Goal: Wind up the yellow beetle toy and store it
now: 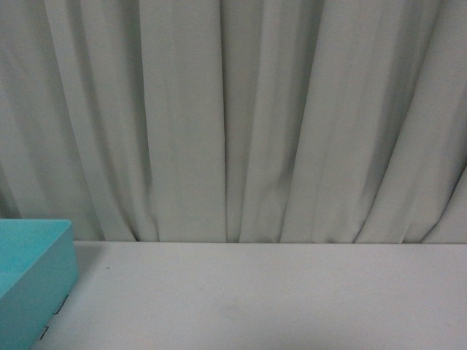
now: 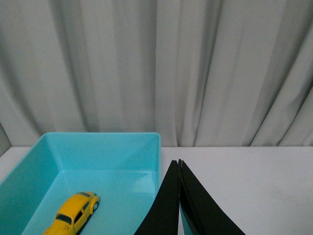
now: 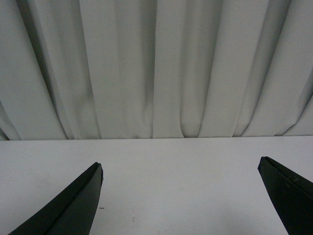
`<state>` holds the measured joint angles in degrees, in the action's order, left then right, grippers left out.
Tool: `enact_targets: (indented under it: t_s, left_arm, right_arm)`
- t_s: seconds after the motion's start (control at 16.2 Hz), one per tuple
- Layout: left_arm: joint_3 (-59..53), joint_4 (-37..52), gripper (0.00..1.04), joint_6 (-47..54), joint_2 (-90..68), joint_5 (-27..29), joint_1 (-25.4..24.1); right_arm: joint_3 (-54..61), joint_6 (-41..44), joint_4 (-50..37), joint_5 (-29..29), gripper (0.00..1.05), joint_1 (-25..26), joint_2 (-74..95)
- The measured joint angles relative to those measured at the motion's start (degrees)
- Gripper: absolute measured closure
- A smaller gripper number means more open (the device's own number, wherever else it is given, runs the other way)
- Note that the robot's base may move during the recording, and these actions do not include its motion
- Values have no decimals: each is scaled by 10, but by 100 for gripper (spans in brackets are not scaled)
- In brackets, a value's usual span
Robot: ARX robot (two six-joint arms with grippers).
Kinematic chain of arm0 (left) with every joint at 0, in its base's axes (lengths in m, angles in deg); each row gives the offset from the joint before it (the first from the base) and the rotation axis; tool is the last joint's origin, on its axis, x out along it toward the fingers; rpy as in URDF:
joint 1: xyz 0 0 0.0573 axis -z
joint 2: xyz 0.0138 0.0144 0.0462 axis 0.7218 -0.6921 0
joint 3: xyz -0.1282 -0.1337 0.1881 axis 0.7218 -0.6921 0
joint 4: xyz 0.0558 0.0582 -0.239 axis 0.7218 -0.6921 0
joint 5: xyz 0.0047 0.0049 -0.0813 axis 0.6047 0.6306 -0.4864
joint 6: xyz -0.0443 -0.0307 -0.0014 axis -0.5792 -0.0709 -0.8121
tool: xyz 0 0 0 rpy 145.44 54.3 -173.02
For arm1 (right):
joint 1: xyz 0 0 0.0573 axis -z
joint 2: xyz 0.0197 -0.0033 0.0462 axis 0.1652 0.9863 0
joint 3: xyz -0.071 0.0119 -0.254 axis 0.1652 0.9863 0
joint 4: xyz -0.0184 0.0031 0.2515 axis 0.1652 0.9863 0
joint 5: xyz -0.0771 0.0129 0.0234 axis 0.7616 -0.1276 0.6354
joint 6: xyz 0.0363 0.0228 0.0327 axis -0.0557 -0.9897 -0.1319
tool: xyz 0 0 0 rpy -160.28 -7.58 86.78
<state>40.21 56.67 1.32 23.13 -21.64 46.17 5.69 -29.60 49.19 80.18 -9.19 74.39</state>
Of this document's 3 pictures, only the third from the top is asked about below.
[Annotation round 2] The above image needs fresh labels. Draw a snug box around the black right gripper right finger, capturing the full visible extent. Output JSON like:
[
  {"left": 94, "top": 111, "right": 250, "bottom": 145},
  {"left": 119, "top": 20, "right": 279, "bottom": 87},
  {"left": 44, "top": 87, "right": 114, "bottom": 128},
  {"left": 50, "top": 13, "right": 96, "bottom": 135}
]
[{"left": 258, "top": 157, "right": 313, "bottom": 235}]

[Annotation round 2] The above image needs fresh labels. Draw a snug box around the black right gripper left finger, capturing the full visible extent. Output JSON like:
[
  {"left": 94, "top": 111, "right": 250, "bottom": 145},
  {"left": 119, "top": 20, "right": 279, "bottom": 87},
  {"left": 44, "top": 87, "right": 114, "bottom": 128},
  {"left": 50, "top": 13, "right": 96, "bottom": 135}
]
[{"left": 10, "top": 162, "right": 103, "bottom": 235}]

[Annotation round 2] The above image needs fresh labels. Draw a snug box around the white pleated curtain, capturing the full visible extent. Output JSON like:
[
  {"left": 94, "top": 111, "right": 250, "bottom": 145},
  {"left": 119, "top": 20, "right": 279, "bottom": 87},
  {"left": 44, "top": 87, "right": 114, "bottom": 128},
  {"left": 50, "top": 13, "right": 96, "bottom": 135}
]
[{"left": 0, "top": 0, "right": 313, "bottom": 141}]

